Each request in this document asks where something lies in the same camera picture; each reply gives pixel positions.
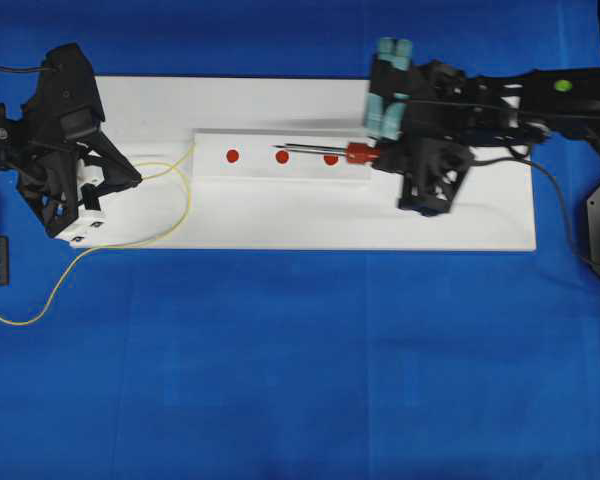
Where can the red soldering iron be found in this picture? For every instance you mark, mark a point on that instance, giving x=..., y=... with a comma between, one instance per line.
x=353, y=153

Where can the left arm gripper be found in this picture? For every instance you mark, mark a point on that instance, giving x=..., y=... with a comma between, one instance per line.
x=61, y=124

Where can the large white base board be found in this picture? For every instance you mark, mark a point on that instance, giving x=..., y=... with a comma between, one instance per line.
x=153, y=120

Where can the small white raised plate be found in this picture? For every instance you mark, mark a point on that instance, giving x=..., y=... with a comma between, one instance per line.
x=247, y=154

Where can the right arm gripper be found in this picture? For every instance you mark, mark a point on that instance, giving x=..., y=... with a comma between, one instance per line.
x=407, y=110

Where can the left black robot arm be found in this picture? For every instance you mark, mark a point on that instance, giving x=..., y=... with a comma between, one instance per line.
x=12, y=143

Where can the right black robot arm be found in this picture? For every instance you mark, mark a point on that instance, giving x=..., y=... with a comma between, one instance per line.
x=519, y=112

